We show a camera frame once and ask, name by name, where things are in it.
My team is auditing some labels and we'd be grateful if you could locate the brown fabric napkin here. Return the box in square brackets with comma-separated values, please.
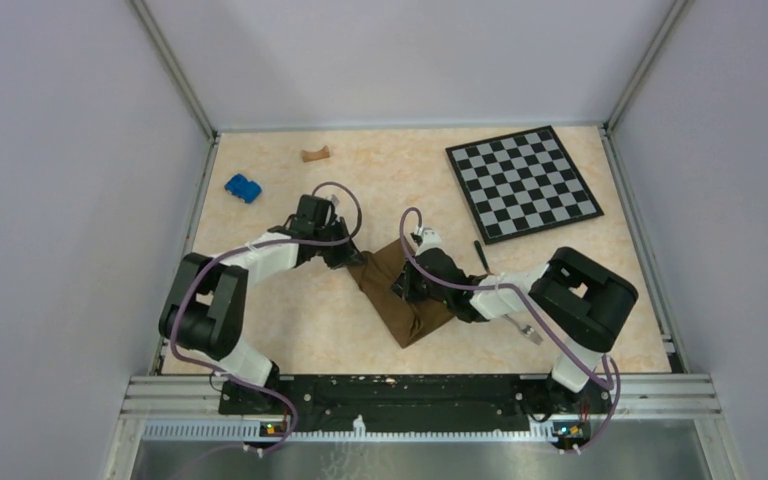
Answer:
[347, 240, 454, 349]

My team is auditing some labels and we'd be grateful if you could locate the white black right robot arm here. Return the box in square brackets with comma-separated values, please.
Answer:
[391, 227, 639, 412]

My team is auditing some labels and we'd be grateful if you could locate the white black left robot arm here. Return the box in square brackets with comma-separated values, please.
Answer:
[158, 194, 363, 414]

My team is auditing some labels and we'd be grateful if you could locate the small wooden arch block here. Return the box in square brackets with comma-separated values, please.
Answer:
[300, 146, 331, 163]

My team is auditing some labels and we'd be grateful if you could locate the blue toy car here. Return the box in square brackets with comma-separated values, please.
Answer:
[224, 173, 262, 204]

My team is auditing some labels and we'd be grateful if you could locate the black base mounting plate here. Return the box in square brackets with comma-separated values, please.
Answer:
[218, 374, 610, 433]

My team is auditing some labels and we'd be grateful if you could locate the silver metal fork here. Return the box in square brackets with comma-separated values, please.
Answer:
[503, 315, 543, 346]

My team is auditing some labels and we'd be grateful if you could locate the black white checkerboard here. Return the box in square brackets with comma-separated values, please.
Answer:
[445, 125, 604, 245]

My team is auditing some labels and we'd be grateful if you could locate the green wooden handled knife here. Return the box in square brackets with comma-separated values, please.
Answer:
[473, 240, 494, 275]

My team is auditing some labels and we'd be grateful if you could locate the aluminium frame rail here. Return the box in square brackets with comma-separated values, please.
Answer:
[120, 373, 721, 446]

